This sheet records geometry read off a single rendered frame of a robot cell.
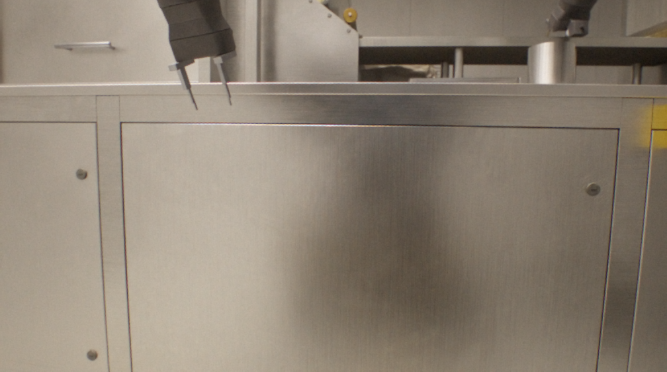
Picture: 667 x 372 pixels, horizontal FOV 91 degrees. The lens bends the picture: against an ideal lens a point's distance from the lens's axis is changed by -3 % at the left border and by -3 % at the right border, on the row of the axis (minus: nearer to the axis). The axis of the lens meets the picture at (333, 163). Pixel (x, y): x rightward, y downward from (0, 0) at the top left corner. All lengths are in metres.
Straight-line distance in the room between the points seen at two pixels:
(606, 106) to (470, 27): 4.37
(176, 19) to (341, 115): 0.29
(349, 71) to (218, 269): 0.53
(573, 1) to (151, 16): 0.97
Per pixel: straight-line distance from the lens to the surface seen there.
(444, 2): 5.05
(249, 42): 0.85
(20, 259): 0.97
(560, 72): 0.77
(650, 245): 0.78
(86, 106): 0.81
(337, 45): 0.88
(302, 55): 0.89
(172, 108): 0.70
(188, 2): 0.47
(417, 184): 0.61
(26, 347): 1.04
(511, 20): 5.21
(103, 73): 1.04
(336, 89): 0.60
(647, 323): 0.83
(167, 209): 0.72
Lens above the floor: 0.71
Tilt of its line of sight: 4 degrees down
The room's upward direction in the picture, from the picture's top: 1 degrees clockwise
